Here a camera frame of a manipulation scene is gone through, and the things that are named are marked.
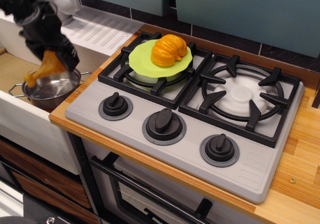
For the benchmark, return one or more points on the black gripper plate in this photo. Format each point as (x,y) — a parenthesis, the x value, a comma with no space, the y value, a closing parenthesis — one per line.
(43,31)

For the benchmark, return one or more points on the toy chicken drumstick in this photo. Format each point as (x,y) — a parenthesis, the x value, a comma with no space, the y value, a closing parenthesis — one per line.
(51,65)

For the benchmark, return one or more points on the orange toy pumpkin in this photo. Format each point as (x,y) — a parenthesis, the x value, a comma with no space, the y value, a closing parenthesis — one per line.
(168,49)

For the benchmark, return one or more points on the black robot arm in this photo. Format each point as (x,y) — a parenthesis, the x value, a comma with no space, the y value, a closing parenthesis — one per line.
(24,9)

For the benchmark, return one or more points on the small steel pot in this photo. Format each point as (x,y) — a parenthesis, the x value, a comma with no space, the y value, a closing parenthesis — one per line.
(49,92)

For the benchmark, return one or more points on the white toy sink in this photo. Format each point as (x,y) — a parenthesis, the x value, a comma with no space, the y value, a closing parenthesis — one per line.
(96,35)

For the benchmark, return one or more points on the light green plate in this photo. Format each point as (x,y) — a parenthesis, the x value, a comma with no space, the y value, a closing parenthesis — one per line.
(140,62)

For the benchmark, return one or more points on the grey toy faucet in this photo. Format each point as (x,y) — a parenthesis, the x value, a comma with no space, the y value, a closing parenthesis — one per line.
(65,9)

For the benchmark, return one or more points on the black left stove knob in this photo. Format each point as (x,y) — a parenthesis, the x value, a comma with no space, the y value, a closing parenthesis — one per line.
(115,107)

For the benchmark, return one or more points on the black stove knob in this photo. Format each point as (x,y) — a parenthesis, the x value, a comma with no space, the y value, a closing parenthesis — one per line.
(115,107)
(164,128)
(219,150)

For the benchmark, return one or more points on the black left burner grate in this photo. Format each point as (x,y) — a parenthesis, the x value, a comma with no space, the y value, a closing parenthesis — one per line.
(166,91)

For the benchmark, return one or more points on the black burner grate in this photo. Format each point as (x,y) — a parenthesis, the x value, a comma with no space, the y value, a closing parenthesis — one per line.
(166,91)
(248,100)

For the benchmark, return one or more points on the wooden drawer fronts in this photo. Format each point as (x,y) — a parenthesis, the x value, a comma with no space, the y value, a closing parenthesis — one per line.
(47,182)

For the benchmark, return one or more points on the black middle stove knob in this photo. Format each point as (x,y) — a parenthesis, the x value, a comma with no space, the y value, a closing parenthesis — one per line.
(164,128)

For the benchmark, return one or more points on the toy oven door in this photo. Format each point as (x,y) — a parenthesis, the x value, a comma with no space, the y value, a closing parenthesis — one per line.
(145,197)

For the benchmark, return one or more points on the black right stove knob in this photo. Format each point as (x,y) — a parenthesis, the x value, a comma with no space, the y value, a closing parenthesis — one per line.
(219,150)

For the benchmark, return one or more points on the black right burner grate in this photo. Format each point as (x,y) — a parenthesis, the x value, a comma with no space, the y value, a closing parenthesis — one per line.
(248,100)

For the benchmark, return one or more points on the grey toy stove top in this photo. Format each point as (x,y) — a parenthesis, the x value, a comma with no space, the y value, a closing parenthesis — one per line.
(250,177)

